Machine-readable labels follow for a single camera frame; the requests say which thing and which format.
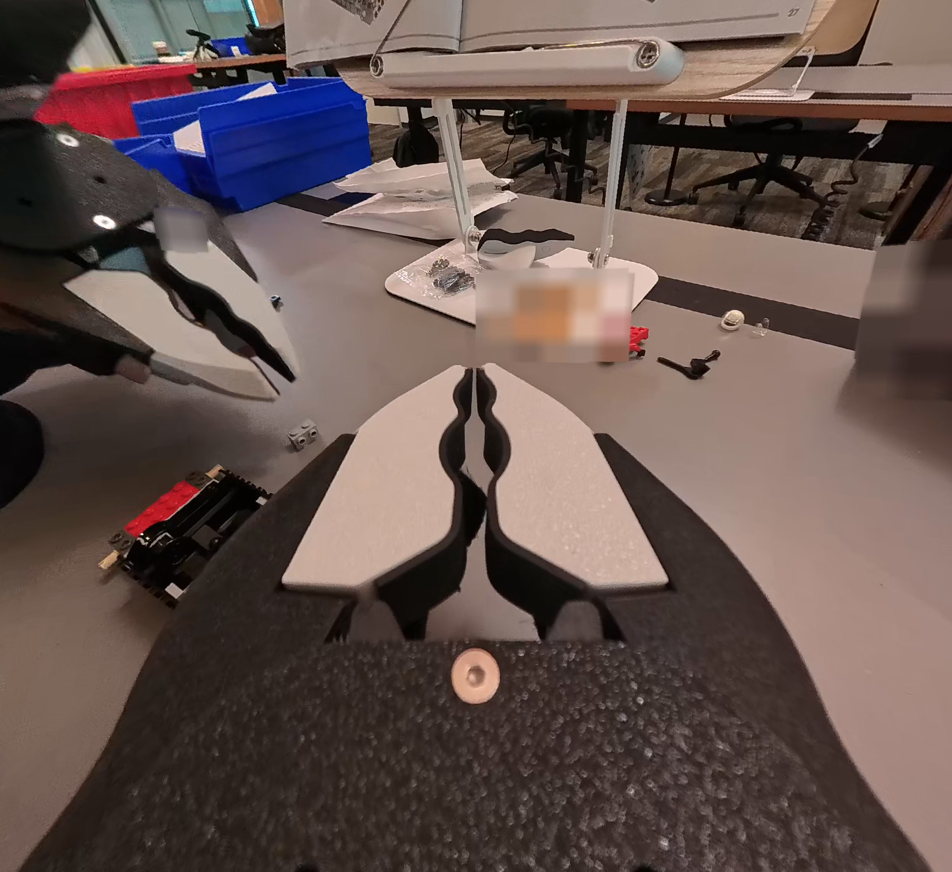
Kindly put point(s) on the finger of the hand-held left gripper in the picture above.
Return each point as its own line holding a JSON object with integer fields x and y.
{"x": 171, "y": 344}
{"x": 230, "y": 292}

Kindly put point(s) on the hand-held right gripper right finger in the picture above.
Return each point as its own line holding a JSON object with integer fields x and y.
{"x": 573, "y": 500}

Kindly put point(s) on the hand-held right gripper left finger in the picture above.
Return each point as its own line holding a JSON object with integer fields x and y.
{"x": 387, "y": 485}

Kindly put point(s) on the grey small toy brick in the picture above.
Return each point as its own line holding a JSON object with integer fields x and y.
{"x": 305, "y": 434}

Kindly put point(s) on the toy brick car chassis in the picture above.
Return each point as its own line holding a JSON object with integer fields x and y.
{"x": 186, "y": 530}

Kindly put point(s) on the grey desk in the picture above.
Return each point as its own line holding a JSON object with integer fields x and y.
{"x": 744, "y": 478}

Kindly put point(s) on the long wooden office desk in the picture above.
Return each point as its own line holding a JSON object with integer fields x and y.
{"x": 855, "y": 109}

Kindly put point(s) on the red storage bin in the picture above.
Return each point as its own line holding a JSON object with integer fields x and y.
{"x": 97, "y": 98}

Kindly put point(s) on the white paper sheet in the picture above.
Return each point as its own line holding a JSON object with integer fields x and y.
{"x": 253, "y": 91}
{"x": 197, "y": 135}

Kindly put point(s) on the nested blue storage bins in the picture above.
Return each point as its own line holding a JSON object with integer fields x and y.
{"x": 297, "y": 143}

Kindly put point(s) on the red small brick assembly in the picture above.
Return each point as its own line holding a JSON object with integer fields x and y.
{"x": 638, "y": 342}

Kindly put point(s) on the black toy axle part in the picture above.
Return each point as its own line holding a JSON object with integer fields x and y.
{"x": 692, "y": 364}

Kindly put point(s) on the black quilted pad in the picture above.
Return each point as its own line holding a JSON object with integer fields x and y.
{"x": 18, "y": 455}

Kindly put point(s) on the wooden side table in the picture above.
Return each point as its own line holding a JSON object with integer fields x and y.
{"x": 238, "y": 61}

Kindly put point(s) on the clear plastic parts bag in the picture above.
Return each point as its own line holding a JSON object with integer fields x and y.
{"x": 446, "y": 275}

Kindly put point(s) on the black backpack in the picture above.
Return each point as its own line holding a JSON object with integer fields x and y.
{"x": 416, "y": 143}

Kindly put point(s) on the white minifigure helmet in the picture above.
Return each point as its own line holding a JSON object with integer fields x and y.
{"x": 732, "y": 321}

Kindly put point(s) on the grey black-edged plastic part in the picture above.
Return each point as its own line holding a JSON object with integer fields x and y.
{"x": 520, "y": 247}

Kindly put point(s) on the black tape strip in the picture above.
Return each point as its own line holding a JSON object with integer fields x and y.
{"x": 781, "y": 318}

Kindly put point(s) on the black office chair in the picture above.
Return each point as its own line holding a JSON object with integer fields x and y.
{"x": 773, "y": 172}
{"x": 550, "y": 150}

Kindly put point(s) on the book stand with white base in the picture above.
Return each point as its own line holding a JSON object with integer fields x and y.
{"x": 520, "y": 65}

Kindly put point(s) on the clear acrylic sign holder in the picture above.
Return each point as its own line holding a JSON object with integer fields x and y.
{"x": 781, "y": 87}

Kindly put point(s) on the black camera bag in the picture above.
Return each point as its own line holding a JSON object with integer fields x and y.
{"x": 265, "y": 39}

